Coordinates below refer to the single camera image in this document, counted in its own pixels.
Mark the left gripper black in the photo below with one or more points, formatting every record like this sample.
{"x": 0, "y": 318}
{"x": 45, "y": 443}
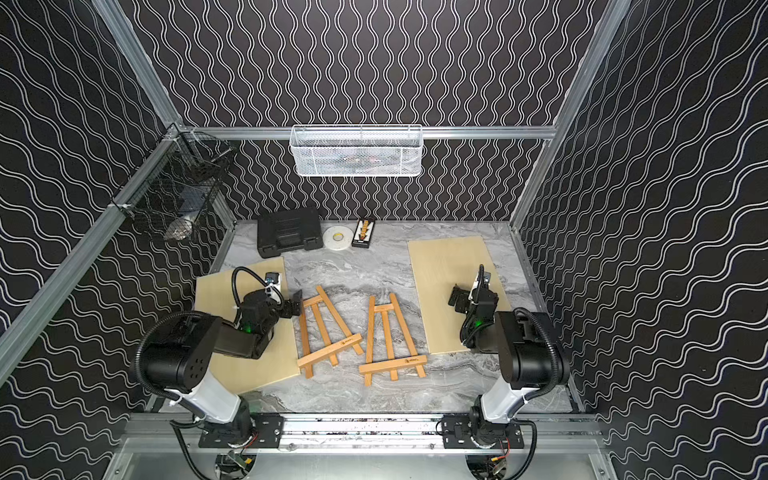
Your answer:
{"x": 288, "y": 303}

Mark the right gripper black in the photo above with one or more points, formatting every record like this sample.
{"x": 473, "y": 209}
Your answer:
{"x": 462, "y": 296}

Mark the plywood board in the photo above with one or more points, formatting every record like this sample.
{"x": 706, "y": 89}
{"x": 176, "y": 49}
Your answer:
{"x": 213, "y": 294}
{"x": 439, "y": 265}

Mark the wooden easel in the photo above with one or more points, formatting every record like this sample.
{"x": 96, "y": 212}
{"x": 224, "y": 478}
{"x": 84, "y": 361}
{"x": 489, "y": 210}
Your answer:
{"x": 312, "y": 314}
{"x": 382, "y": 318}

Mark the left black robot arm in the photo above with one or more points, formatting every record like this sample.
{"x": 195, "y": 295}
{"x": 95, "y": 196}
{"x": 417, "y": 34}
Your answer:
{"x": 205, "y": 363}

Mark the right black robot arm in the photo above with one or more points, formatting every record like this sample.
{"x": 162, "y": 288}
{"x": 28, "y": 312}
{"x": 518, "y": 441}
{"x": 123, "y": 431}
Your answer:
{"x": 530, "y": 357}

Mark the black plastic tool case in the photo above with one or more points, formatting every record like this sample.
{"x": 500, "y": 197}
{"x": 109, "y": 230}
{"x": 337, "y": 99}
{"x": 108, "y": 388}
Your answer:
{"x": 284, "y": 231}

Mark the white tape roll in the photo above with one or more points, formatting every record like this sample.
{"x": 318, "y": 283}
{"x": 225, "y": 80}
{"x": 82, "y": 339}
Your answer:
{"x": 338, "y": 238}

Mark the small black tray box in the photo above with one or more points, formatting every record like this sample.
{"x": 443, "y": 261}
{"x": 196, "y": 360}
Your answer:
{"x": 362, "y": 237}

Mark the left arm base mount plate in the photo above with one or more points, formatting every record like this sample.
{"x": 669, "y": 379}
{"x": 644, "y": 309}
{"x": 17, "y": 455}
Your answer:
{"x": 260, "y": 431}

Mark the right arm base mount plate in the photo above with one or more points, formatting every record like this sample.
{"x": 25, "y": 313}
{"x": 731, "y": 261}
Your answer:
{"x": 460, "y": 431}

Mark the white wire mesh basket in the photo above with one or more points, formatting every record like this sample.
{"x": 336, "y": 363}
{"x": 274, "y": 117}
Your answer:
{"x": 365, "y": 150}

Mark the black wire mesh basket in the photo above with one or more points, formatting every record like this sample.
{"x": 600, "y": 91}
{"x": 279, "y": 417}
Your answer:
{"x": 172, "y": 203}

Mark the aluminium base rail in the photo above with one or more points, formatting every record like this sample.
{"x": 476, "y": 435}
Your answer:
{"x": 364, "y": 434}

